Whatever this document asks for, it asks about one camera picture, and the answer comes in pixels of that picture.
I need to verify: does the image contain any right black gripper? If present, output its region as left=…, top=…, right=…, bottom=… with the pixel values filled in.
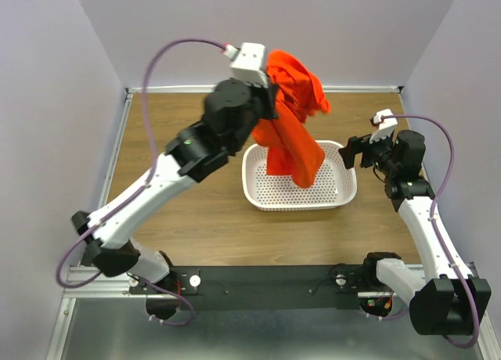
left=337, top=128, right=398, bottom=176

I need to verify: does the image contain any white perforated plastic basket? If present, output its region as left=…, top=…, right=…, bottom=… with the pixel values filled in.
left=241, top=140, right=357, bottom=211

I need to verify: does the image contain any orange t shirt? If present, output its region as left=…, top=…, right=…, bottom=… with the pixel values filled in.
left=252, top=50, right=331, bottom=189

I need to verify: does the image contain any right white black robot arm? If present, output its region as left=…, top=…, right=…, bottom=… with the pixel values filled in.
left=339, top=130, right=492, bottom=338

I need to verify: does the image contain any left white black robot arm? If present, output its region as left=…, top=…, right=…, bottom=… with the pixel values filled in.
left=71, top=78, right=279, bottom=293

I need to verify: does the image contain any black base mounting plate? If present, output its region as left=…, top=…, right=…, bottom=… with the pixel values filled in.
left=130, top=264, right=395, bottom=311

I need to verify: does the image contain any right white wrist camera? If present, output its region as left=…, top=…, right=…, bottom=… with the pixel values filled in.
left=369, top=109, right=398, bottom=143

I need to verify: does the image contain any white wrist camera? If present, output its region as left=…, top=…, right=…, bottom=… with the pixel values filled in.
left=369, top=109, right=398, bottom=143
left=223, top=42, right=269, bottom=88

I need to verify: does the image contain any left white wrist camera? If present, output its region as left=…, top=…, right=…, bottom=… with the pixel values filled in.
left=223, top=42, right=269, bottom=88

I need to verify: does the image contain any aluminium frame rail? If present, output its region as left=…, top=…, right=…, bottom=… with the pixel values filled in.
left=64, top=264, right=132, bottom=298

